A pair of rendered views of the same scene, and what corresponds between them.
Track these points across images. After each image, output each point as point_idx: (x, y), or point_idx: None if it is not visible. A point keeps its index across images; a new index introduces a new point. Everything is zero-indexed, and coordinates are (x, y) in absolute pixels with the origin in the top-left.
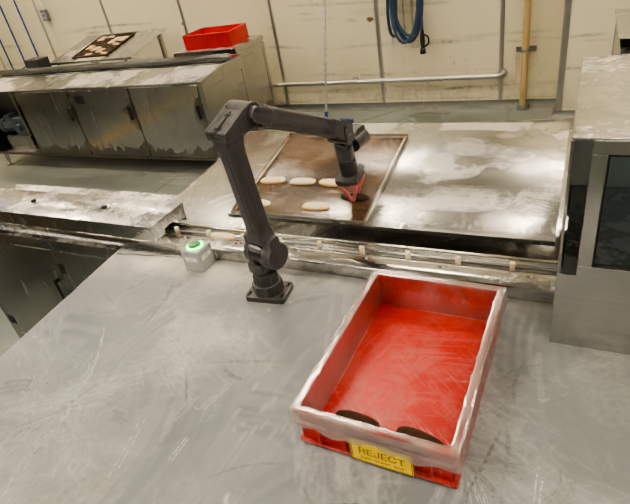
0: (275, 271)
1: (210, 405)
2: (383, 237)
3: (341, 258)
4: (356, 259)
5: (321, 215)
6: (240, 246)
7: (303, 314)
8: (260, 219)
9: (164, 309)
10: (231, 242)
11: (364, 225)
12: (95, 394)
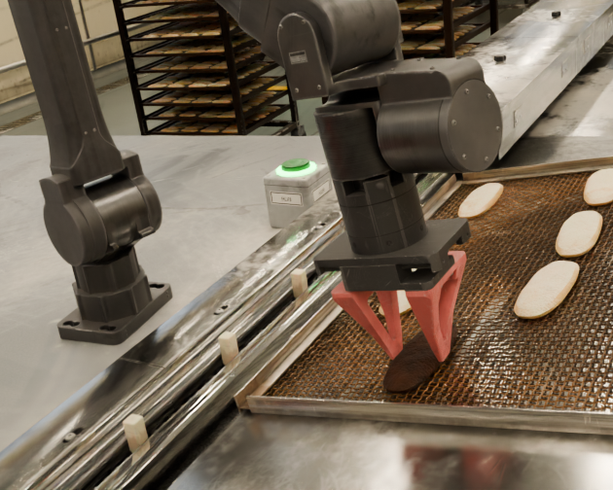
0: (84, 266)
1: None
2: None
3: (114, 387)
4: (82, 416)
5: None
6: (303, 231)
7: None
8: (50, 118)
9: (169, 214)
10: (331, 218)
11: (241, 411)
12: (3, 208)
